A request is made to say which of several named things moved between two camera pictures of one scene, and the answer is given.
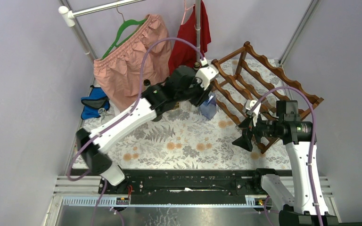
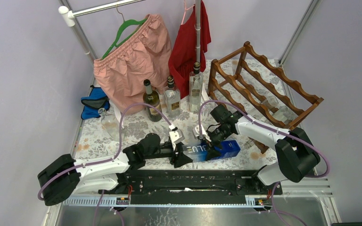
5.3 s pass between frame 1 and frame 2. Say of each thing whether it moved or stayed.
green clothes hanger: stayed
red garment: stayed
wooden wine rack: stayed
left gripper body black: moved
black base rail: stayed
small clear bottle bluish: moved
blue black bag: stayed
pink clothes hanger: stayed
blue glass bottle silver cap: moved
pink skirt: stayed
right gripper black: moved
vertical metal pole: stayed
